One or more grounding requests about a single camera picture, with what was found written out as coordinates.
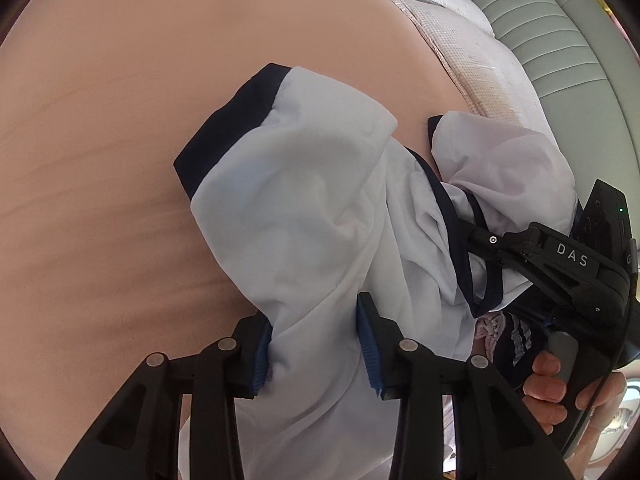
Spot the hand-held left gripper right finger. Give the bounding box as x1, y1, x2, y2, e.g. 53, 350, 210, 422
356, 291, 567, 480

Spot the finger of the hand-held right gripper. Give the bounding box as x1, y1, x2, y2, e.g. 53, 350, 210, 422
462, 222, 540, 265

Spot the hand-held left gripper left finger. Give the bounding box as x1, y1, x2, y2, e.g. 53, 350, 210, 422
55, 312, 274, 480

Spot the white shirt with navy trim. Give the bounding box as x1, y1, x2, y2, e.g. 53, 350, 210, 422
173, 62, 581, 480

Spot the person's right hand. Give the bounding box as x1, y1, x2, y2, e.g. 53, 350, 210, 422
521, 351, 571, 436

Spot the frilly navy striped dress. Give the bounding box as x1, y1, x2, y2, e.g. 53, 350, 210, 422
470, 310, 542, 377

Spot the grey padded headboard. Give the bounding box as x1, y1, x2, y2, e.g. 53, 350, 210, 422
440, 0, 640, 206

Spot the pink bed sheet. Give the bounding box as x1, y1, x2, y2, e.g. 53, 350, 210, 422
0, 0, 566, 480

